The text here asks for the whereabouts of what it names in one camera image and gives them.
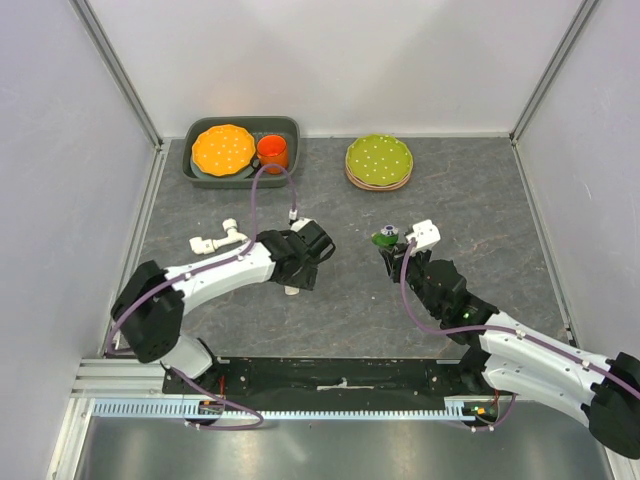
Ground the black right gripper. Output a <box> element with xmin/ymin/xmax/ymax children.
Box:
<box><xmin>380</xmin><ymin>242</ymin><xmax>441</xmax><ymax>318</ymax></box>

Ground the green plastic water faucet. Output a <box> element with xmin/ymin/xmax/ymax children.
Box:
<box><xmin>371</xmin><ymin>225</ymin><xmax>399</xmax><ymax>249</ymax></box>

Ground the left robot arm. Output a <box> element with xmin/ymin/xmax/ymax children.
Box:
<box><xmin>109</xmin><ymin>219</ymin><xmax>336</xmax><ymax>393</ymax></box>

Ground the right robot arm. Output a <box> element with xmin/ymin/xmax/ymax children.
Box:
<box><xmin>379</xmin><ymin>243</ymin><xmax>639</xmax><ymax>460</ymax></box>

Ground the pink plate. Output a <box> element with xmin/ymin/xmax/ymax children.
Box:
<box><xmin>345</xmin><ymin>164</ymin><xmax>415</xmax><ymax>190</ymax></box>

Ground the tan bottom plate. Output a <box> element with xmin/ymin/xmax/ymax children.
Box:
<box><xmin>344</xmin><ymin>169</ymin><xmax>412</xmax><ymax>192</ymax></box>

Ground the teal plate under orange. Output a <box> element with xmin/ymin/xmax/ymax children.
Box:
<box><xmin>189</xmin><ymin>158</ymin><xmax>255</xmax><ymax>181</ymax></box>

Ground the green dotted plate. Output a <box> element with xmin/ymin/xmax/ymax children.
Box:
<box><xmin>345</xmin><ymin>134</ymin><xmax>413</xmax><ymax>187</ymax></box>

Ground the white pvc pipe assembly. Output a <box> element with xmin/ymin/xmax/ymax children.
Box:
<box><xmin>189</xmin><ymin>218</ymin><xmax>249</xmax><ymax>255</ymax></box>

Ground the orange mug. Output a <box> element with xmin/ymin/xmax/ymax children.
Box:
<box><xmin>250</xmin><ymin>134</ymin><xmax>289</xmax><ymax>175</ymax></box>

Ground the grey plastic dish tub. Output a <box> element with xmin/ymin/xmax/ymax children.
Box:
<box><xmin>181</xmin><ymin>116</ymin><xmax>300</xmax><ymax>189</ymax></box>

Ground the orange dotted plate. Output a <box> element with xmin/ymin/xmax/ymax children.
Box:
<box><xmin>191</xmin><ymin>124</ymin><xmax>255</xmax><ymax>176</ymax></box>

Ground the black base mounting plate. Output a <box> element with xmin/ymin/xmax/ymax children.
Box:
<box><xmin>195</xmin><ymin>354</ymin><xmax>509</xmax><ymax>412</ymax></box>

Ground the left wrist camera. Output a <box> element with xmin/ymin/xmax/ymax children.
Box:
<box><xmin>288</xmin><ymin>211</ymin><xmax>315</xmax><ymax>232</ymax></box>

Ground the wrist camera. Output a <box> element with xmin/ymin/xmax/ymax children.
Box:
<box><xmin>405</xmin><ymin>219</ymin><xmax>441</xmax><ymax>253</ymax></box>
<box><xmin>288</xmin><ymin>211</ymin><xmax>315</xmax><ymax>232</ymax></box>

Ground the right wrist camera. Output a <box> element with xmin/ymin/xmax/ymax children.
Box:
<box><xmin>405</xmin><ymin>219</ymin><xmax>441</xmax><ymax>253</ymax></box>

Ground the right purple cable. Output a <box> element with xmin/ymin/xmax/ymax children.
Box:
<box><xmin>399</xmin><ymin>238</ymin><xmax>640</xmax><ymax>404</ymax></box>

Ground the purple cable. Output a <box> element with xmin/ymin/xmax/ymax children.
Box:
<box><xmin>104</xmin><ymin>163</ymin><xmax>301</xmax><ymax>357</ymax></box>
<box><xmin>399</xmin><ymin>238</ymin><xmax>640</xmax><ymax>404</ymax></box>

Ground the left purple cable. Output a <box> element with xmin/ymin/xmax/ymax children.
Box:
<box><xmin>104</xmin><ymin>163</ymin><xmax>301</xmax><ymax>357</ymax></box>

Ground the grey slotted cable duct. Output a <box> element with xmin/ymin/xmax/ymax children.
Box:
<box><xmin>92</xmin><ymin>398</ymin><xmax>476</xmax><ymax>421</ymax></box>

